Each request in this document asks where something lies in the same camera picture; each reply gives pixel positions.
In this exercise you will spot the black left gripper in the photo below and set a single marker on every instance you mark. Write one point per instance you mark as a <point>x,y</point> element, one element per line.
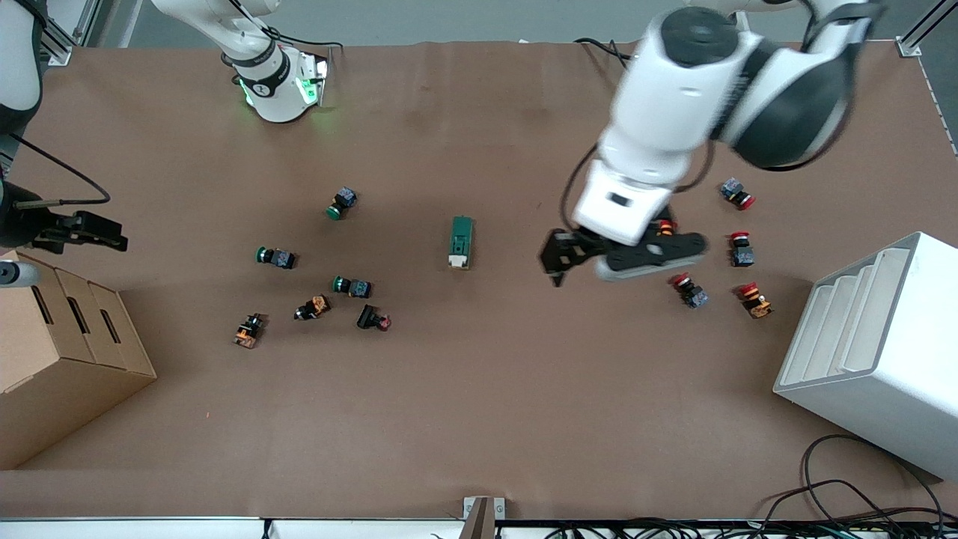
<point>566,251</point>

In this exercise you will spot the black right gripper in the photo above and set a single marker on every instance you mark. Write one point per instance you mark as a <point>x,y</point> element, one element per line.
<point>21,224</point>

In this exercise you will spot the green load switch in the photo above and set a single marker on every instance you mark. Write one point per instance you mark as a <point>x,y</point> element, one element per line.
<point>461,243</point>

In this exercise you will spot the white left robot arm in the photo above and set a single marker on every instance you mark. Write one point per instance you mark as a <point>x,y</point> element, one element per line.
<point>673,112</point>

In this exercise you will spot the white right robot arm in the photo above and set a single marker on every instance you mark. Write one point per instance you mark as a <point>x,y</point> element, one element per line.
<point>266,82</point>

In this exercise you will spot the red button orange block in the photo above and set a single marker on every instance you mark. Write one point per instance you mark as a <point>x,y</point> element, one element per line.
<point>664,227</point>
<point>756,300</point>

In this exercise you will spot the brown cardboard box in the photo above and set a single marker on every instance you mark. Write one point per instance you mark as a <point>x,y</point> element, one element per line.
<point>60,359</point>

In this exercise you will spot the red button grey block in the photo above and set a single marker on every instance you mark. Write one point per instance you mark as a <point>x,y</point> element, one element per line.
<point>737,192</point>
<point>742,249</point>
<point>691,292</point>

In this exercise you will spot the green push button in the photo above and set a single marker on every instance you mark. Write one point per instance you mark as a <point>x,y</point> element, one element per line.
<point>275,257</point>
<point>343,202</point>
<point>352,286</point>

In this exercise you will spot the black orange push button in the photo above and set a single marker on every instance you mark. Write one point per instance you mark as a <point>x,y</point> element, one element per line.
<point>313,307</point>
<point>249,330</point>

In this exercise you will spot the black button with red lamp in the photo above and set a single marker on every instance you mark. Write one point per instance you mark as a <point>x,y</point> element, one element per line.
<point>372,317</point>

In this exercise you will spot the white tiered plastic rack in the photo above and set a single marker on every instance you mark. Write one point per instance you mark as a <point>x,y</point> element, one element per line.
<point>876,352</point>

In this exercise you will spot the aluminium frame profile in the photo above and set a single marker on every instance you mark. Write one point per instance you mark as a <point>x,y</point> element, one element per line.
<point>67,30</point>
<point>924,30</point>

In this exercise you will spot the metal table edge bracket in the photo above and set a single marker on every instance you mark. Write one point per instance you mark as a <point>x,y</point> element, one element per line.
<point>483,515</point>

